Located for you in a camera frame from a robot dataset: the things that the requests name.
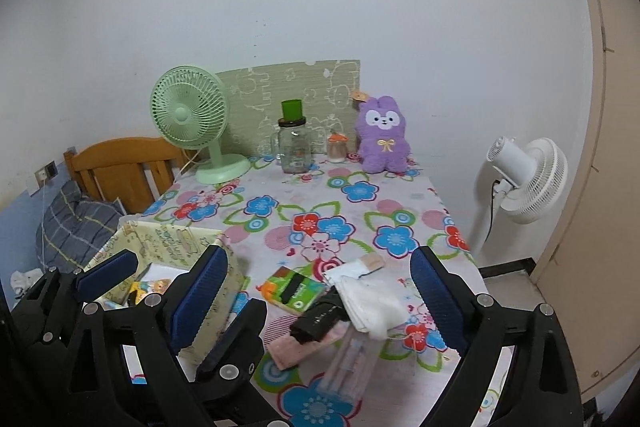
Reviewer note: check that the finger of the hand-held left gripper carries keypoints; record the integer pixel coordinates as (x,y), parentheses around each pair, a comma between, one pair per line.
(235,337)
(107,269)

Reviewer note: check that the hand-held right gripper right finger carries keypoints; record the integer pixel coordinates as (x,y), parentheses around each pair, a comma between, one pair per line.
(437,302)

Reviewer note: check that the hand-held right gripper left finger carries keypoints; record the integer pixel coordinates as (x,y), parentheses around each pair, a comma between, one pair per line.
(200,297)

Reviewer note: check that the pink cloth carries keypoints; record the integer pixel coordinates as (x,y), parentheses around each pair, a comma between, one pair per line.
(295,352)

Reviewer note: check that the patterned paper gift bag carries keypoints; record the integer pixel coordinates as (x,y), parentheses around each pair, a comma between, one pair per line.
(167,242)

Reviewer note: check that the white cloth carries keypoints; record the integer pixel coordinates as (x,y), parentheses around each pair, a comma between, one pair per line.
(22,281)
(372,302)

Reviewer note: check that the green tissue pack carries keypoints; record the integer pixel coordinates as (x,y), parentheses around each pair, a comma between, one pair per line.
(280,284)

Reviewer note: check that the black cloth bundle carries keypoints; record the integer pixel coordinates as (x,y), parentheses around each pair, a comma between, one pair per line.
(317,319)

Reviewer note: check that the clear plastic packet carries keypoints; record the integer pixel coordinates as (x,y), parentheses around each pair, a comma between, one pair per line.
(347,369)

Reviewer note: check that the colourful printed packet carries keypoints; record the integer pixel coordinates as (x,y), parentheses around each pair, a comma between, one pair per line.
(152,285)

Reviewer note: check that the grey plaid pillow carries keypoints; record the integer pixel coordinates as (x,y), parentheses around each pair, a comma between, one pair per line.
(75,229)

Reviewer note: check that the white crumpled cloth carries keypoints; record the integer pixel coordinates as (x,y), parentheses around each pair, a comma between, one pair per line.
(22,281)

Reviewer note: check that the wooden chair back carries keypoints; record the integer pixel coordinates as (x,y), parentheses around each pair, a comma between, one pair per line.
(122,169)

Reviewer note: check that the white standing fan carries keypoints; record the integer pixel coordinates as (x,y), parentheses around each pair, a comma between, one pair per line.
(532,179)

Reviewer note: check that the purple plush rabbit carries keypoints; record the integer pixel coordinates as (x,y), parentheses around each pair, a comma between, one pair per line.
(382,142)

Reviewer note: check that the glass jar mug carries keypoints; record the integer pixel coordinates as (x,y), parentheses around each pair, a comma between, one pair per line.
(294,152)

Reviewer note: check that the green desk fan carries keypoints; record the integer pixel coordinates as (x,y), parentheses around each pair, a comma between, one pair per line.
(187,114)

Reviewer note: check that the small jar with orange lid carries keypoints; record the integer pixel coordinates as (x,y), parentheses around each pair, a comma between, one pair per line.
(337,149)

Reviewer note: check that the green plastic cup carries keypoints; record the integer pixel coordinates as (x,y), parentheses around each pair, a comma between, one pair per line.
(292,109)

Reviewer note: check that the green printed board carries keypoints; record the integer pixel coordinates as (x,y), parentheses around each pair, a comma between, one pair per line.
(260,92)

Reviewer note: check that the beige door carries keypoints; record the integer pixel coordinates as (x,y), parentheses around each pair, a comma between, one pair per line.
(600,157)

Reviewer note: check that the wall socket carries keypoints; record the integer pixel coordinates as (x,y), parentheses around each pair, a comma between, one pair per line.
(50,168)

